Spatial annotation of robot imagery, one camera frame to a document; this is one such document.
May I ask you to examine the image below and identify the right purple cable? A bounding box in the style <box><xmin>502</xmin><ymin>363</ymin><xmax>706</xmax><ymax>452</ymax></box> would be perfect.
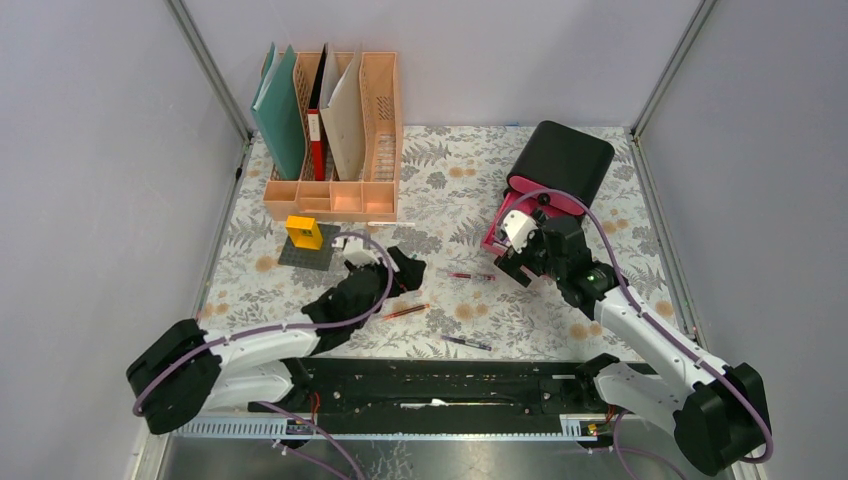
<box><xmin>493</xmin><ymin>188</ymin><xmax>775</xmax><ymax>480</ymax></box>

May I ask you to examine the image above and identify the grey baseplate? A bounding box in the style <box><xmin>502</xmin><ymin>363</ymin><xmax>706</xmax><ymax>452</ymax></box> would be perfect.
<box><xmin>277</xmin><ymin>223</ymin><xmax>341</xmax><ymax>271</ymax></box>

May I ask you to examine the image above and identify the purple pen near front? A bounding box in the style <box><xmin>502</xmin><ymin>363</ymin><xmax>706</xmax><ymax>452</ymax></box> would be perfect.
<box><xmin>440</xmin><ymin>335</ymin><xmax>493</xmax><ymax>352</ymax></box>

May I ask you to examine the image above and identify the floral table mat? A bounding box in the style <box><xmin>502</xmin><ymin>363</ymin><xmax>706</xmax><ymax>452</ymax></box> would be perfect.
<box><xmin>190</xmin><ymin>125</ymin><xmax>660</xmax><ymax>364</ymax></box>

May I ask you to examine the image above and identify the red binder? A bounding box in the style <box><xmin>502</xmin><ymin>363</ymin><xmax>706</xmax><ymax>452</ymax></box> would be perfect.
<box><xmin>307</xmin><ymin>43</ymin><xmax>328</xmax><ymax>181</ymax></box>

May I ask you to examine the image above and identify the purple cable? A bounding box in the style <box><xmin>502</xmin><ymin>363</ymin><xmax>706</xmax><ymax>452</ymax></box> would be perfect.
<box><xmin>493</xmin><ymin>188</ymin><xmax>775</xmax><ymax>480</ymax></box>
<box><xmin>131</xmin><ymin>231</ymin><xmax>397</xmax><ymax>480</ymax></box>

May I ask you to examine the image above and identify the white marker black cap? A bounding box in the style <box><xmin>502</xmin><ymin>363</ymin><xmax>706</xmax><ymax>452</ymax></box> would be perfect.
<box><xmin>366</xmin><ymin>221</ymin><xmax>416</xmax><ymax>228</ymax></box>

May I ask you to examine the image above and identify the yellow block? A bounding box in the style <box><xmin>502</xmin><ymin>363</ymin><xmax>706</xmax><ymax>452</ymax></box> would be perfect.
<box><xmin>284</xmin><ymin>215</ymin><xmax>324</xmax><ymax>251</ymax></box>

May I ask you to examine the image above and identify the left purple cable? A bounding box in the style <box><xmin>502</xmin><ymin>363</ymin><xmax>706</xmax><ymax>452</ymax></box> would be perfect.
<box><xmin>131</xmin><ymin>231</ymin><xmax>397</xmax><ymax>480</ymax></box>

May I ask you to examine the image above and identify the dark red pen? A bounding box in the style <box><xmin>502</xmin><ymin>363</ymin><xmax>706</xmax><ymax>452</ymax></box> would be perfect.
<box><xmin>447</xmin><ymin>272</ymin><xmax>496</xmax><ymax>281</ymax></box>

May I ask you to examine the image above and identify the black pink drawer box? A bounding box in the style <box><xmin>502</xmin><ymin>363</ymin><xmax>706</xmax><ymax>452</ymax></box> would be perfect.
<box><xmin>495</xmin><ymin>120</ymin><xmax>615</xmax><ymax>217</ymax></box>

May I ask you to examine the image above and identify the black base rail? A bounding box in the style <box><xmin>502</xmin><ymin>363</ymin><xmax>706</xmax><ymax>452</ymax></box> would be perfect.
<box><xmin>182</xmin><ymin>355</ymin><xmax>664</xmax><ymax>437</ymax></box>

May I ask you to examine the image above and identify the teal folder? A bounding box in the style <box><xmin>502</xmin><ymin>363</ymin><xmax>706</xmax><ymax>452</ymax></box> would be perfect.
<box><xmin>250</xmin><ymin>43</ymin><xmax>306</xmax><ymax>181</ymax></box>

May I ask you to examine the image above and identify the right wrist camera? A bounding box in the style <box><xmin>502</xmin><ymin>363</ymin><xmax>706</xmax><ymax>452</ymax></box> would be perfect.
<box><xmin>499</xmin><ymin>210</ymin><xmax>537</xmax><ymax>253</ymax></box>

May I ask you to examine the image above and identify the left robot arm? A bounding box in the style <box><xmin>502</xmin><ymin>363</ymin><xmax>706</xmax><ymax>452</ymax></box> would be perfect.
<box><xmin>126</xmin><ymin>246</ymin><xmax>427</xmax><ymax>434</ymax></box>

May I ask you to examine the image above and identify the beige kraft notebook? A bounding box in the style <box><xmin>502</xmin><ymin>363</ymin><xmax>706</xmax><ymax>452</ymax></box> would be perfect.
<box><xmin>319</xmin><ymin>43</ymin><xmax>365</xmax><ymax>181</ymax></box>

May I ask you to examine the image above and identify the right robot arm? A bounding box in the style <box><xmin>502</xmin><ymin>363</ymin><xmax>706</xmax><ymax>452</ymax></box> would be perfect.
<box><xmin>495</xmin><ymin>210</ymin><xmax>773</xmax><ymax>476</ymax></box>

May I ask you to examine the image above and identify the orange plastic file organizer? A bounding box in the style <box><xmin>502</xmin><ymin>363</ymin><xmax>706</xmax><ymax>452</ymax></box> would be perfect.
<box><xmin>263</xmin><ymin>52</ymin><xmax>403</xmax><ymax>222</ymax></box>

